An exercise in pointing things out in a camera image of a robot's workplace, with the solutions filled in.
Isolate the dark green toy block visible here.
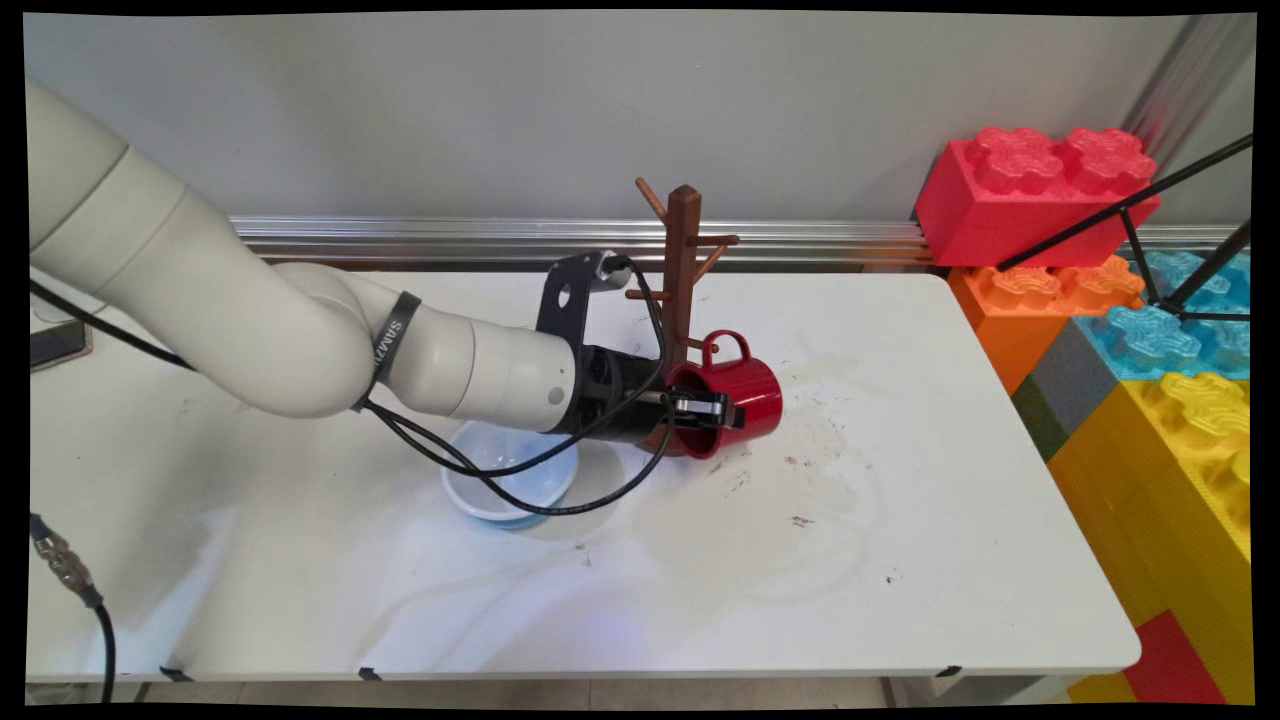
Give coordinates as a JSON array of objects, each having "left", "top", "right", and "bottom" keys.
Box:
[{"left": 1011, "top": 374, "right": 1072, "bottom": 462}]

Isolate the yellow toy block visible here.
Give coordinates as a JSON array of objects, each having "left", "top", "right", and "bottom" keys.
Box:
[{"left": 1044, "top": 371, "right": 1254, "bottom": 706}]

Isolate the white and blue bowl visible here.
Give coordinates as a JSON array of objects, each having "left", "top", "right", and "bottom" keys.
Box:
[{"left": 440, "top": 419, "right": 580, "bottom": 532}]

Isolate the cable with metal connector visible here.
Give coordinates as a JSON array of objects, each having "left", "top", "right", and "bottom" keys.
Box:
[{"left": 28, "top": 512, "right": 118, "bottom": 705}]

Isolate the small red toy block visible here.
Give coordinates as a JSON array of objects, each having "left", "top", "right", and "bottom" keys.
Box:
[{"left": 1121, "top": 609, "right": 1230, "bottom": 706}]

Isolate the aluminium rail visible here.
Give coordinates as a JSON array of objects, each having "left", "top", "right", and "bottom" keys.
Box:
[{"left": 228, "top": 212, "right": 1253, "bottom": 274}]

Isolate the light blue toy block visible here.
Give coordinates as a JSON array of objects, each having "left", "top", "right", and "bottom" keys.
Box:
[{"left": 1074, "top": 249, "right": 1253, "bottom": 382}]

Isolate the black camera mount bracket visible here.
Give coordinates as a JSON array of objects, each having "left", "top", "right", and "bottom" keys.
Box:
[{"left": 534, "top": 249, "right": 634, "bottom": 347}]

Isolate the black tripod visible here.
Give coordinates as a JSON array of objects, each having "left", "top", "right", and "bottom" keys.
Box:
[{"left": 996, "top": 132, "right": 1254, "bottom": 324}]

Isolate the black arm strap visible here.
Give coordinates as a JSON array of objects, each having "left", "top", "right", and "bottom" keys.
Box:
[{"left": 351, "top": 289, "right": 424, "bottom": 412}]

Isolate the red ceramic mug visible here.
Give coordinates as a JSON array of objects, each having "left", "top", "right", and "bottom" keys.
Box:
[{"left": 662, "top": 329, "right": 785, "bottom": 462}]

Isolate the aluminium frame post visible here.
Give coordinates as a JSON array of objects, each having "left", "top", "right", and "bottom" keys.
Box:
[{"left": 1119, "top": 14, "right": 1257, "bottom": 163}]

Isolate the orange toy block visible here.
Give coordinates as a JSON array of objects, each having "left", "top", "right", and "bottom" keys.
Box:
[{"left": 946, "top": 254, "right": 1147, "bottom": 397}]

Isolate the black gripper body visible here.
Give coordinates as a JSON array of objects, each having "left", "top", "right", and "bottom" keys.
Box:
[{"left": 571, "top": 344, "right": 674, "bottom": 447}]

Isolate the dark flat device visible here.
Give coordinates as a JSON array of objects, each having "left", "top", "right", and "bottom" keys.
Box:
[{"left": 30, "top": 319, "right": 94, "bottom": 372}]

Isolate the brown wooden mug tree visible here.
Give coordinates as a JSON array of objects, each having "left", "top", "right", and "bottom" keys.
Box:
[{"left": 624, "top": 177, "right": 742, "bottom": 459}]

